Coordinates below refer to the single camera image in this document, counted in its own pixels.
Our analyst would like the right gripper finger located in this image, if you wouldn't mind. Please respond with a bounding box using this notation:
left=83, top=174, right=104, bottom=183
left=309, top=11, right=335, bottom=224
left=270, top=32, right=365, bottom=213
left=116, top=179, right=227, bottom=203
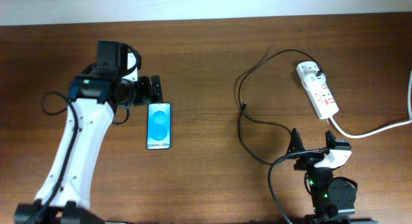
left=325, top=131, right=336, bottom=149
left=286, top=128, right=305, bottom=159

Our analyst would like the blue Galaxy smartphone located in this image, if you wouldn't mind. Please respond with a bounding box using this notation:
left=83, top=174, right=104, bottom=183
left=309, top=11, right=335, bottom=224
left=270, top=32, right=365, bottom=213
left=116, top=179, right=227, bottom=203
left=147, top=103, right=171, bottom=150

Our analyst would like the black charging cable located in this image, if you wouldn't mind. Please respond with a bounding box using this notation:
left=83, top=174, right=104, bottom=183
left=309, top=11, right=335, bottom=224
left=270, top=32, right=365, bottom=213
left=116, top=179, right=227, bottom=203
left=237, top=49, right=323, bottom=166

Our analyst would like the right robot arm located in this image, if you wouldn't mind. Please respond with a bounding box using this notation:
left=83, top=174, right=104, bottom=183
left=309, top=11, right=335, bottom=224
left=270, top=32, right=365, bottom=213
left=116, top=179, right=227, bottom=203
left=286, top=129, right=358, bottom=223

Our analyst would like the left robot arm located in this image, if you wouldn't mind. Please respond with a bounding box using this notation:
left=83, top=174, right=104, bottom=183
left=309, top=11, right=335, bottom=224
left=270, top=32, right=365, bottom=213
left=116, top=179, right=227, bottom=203
left=14, top=41, right=163, bottom=224

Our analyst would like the white charger plug adapter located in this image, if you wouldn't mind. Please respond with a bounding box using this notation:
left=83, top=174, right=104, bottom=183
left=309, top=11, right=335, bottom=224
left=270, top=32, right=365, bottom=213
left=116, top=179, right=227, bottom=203
left=302, top=73, right=326, bottom=90

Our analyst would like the white power strip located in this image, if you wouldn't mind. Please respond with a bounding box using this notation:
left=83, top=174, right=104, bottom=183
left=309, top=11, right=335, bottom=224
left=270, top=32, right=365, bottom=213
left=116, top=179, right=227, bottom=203
left=296, top=61, right=339, bottom=120

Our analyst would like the white power strip cord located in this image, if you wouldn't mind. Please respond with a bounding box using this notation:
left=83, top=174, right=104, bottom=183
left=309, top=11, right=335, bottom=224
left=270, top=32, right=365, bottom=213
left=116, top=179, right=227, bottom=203
left=327, top=69, right=412, bottom=140

